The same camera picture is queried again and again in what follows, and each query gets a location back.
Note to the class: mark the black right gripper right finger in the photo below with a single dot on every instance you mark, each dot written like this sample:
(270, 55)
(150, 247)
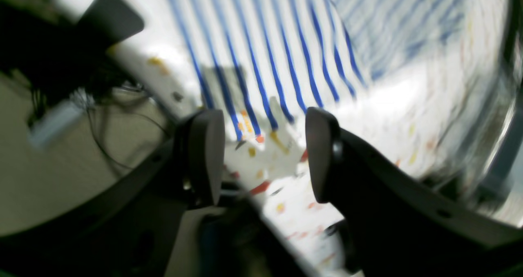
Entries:
(325, 154)

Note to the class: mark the blue white striped t-shirt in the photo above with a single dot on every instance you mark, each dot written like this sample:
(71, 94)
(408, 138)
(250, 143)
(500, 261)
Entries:
(264, 62)

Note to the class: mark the black clamp top edge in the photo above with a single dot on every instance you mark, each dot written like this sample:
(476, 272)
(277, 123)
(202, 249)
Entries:
(108, 22)

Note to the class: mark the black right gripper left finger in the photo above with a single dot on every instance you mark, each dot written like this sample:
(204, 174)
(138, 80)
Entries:
(199, 144)

